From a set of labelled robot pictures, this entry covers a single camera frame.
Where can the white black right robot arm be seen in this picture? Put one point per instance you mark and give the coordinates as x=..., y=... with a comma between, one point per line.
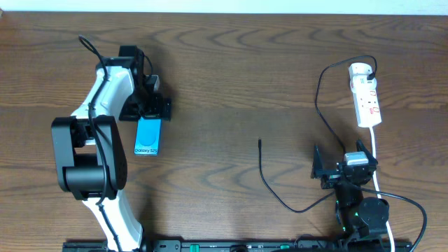
x=363, y=218

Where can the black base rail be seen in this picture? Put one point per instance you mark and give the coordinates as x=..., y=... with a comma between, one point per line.
x=307, y=244

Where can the white charger adapter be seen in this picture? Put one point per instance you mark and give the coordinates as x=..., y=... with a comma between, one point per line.
x=360, y=83

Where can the blue Galaxy smartphone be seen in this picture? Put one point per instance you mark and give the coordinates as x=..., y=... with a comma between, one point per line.
x=148, y=137

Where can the white power strip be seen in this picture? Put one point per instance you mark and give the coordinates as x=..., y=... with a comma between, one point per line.
x=366, y=103

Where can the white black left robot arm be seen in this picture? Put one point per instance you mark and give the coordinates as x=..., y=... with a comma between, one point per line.
x=90, y=159

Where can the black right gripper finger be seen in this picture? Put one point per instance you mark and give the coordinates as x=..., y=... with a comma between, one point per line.
x=317, y=165
x=361, y=147

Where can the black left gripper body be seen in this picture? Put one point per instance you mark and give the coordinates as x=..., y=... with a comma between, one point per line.
x=148, y=112

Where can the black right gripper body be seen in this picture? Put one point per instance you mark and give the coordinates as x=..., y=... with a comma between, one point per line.
x=330, y=181

